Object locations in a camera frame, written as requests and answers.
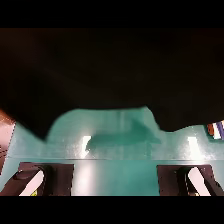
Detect black garment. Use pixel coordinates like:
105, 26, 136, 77
0, 28, 224, 141

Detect orange garment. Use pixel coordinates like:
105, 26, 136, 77
206, 123, 216, 136

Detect white garment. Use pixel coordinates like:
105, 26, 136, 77
211, 122, 223, 141

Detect purple garment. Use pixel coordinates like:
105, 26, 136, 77
216, 120, 224, 135

